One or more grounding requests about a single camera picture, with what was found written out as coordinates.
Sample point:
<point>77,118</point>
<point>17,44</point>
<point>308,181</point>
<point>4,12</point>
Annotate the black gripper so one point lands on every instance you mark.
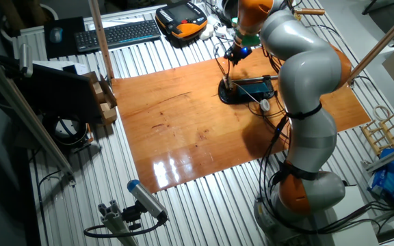
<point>242,54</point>

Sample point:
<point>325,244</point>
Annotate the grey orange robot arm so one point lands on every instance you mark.
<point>306,68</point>

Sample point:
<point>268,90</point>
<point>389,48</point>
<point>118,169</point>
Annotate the black oval docking station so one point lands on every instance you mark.
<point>227,99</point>

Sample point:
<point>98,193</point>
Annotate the silver metal rod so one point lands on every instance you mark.
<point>251,79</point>

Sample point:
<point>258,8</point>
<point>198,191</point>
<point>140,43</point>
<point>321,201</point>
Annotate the white power adapter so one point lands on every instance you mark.
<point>222,33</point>

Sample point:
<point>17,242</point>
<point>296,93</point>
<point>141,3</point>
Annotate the blue box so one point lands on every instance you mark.
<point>255,88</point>

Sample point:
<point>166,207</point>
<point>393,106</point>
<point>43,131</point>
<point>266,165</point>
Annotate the white rounded lump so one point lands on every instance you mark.
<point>206,32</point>

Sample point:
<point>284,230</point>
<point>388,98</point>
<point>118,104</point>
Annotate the black round spool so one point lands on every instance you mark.
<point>229,10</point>

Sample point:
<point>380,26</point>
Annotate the orange black teach pendant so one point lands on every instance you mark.
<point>181,18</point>

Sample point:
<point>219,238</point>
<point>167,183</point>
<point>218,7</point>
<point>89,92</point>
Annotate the glossy wooden board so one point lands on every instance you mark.
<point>183,130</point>

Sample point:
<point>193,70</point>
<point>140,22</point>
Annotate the white paper sheets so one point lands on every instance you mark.
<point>128,21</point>

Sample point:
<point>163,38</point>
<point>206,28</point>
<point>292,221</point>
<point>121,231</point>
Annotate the black keyboard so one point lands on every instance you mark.
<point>118,34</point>

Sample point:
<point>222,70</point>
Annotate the stacked wooden blocks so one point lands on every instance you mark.
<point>106,102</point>

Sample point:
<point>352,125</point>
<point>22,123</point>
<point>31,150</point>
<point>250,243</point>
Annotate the wooden ladder rack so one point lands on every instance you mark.
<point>383,135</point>

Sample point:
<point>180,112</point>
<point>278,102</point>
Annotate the black mouse pad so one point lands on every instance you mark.
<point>63,49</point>

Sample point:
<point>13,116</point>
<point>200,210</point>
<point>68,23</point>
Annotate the black flat panel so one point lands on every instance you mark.
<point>60,92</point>

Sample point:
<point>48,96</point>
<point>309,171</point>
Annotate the grey computer mouse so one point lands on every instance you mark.
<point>56,35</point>

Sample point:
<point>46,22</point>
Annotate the short aluminium profile stand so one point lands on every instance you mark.
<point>115,222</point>

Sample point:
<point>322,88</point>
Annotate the long aluminium profile bar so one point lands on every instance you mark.
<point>22,112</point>

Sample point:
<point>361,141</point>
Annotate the brown frame post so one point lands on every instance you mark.
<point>388,34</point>
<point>99,41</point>

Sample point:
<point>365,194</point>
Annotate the silver camera with blue cap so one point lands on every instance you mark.
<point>147,200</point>

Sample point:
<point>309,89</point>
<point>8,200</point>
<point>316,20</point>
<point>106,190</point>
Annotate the white pedestal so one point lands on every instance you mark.
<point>351,222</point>

